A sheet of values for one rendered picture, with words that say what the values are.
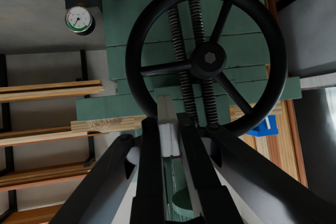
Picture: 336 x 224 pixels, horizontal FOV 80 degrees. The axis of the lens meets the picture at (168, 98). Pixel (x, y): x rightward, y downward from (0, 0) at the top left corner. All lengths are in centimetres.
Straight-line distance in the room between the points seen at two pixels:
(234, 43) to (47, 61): 287
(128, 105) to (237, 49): 33
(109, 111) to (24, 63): 283
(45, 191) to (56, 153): 51
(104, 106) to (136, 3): 29
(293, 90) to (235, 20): 24
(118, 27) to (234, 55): 32
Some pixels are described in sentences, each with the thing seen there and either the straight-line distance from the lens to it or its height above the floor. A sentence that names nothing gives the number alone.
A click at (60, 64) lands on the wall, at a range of 317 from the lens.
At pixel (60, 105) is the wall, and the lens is 311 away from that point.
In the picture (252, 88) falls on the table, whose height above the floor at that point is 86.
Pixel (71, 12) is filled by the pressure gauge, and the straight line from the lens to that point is 56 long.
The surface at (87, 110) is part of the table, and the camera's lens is 57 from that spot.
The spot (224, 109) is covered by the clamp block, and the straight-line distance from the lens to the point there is 46.
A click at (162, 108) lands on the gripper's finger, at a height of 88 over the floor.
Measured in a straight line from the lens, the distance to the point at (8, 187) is 285.
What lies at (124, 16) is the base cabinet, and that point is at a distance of 59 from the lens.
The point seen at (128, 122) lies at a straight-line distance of 70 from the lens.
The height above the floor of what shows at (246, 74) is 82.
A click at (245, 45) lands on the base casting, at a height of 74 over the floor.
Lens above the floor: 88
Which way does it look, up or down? 2 degrees down
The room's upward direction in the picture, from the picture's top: 174 degrees clockwise
